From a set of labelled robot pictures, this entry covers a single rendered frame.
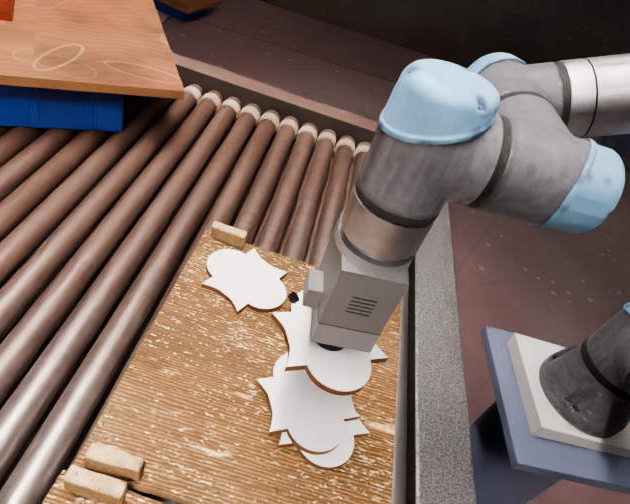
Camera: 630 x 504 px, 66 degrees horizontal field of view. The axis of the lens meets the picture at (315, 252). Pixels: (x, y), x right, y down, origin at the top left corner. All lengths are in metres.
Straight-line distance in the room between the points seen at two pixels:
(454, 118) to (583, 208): 0.13
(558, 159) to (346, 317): 0.22
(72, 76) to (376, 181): 0.71
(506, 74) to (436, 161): 0.18
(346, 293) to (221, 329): 0.30
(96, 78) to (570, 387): 0.96
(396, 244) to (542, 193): 0.12
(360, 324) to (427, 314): 0.41
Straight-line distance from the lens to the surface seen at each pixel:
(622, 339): 0.84
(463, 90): 0.36
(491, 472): 1.06
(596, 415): 0.91
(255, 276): 0.76
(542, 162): 0.40
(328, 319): 0.47
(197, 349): 0.67
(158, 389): 0.64
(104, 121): 1.06
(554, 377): 0.91
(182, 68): 1.31
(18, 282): 0.78
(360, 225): 0.41
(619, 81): 0.54
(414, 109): 0.35
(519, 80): 0.51
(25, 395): 0.67
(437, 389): 0.78
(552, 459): 0.90
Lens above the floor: 1.49
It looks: 41 degrees down
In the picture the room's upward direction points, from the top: 21 degrees clockwise
